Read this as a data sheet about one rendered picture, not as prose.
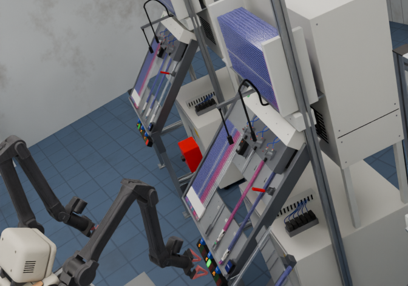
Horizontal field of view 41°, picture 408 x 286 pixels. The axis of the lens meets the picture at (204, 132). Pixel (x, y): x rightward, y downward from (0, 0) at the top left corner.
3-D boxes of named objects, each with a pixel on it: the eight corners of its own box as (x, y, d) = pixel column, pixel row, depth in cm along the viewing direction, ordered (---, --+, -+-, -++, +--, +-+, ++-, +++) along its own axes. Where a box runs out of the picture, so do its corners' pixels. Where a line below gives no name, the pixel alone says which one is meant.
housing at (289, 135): (311, 155, 230) (286, 146, 223) (263, 108, 271) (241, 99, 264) (321, 139, 228) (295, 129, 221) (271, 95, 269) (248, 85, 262)
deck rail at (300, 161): (237, 282, 246) (226, 279, 243) (236, 279, 247) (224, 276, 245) (317, 148, 227) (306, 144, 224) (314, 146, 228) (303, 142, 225)
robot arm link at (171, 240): (147, 258, 236) (161, 266, 231) (156, 233, 236) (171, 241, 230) (165, 258, 245) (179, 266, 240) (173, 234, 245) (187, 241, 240)
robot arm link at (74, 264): (57, 282, 197) (66, 289, 194) (68, 256, 198) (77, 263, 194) (76, 283, 205) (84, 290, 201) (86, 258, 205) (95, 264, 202)
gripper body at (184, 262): (189, 250, 248) (175, 247, 245) (195, 265, 240) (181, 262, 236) (182, 261, 250) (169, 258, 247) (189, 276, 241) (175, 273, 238)
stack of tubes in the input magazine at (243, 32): (280, 111, 216) (263, 52, 202) (232, 68, 260) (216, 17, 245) (307, 98, 218) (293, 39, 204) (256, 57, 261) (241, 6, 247)
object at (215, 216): (232, 275, 246) (227, 274, 244) (189, 198, 302) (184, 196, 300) (252, 242, 241) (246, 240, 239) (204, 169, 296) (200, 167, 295)
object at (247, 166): (276, 210, 237) (267, 207, 235) (223, 142, 293) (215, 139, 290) (314, 146, 228) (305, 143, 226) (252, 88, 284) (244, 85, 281)
